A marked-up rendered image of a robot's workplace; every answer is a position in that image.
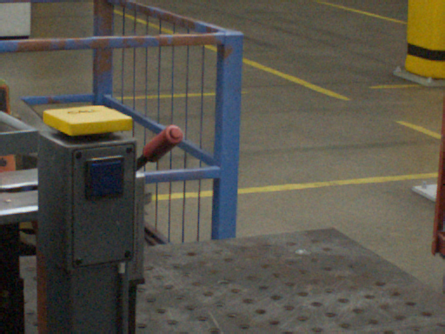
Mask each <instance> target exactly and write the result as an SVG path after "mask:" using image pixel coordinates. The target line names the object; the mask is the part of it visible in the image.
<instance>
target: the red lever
mask: <svg viewBox="0 0 445 334"><path fill-rule="evenodd" d="M182 140H183V133H182V130H181V129H180V128H179V127H178V126H175V125H169V126H168V127H166V128H165V129H164V130H163V132H160V133H159V134H158V135H157V136H156V137H155V138H153V139H152V140H151V141H150V142H149V143H147V144H145V145H144V147H143V154H142V155H141V156H140V157H139V158H138V159H137V170H136V171H139V170H140V169H141V168H142V167H143V166H144V165H145V164H147V163H156V162H158V160H159V159H160V158H161V157H163V156H165V155H166V154H167V153H168V152H170V151H171V150H172V149H174V148H175V147H176V145H178V144H179V143H181V142H182Z"/></svg>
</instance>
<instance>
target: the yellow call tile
mask: <svg viewBox="0 0 445 334"><path fill-rule="evenodd" d="M43 121H44V123H45V124H47V125H49V126H52V127H54V128H57V129H59V130H61V131H62V132H63V133H65V134H68V135H70V136H72V137H75V138H80V139H95V138H99V137H101V136H102V133H111V132H121V130H131V128H132V119H131V117H129V116H127V115H124V114H123V113H120V112H117V111H114V110H111V109H108V108H106V107H103V106H92V107H81V108H70V109H60V110H46V111H45V112H44V113H43Z"/></svg>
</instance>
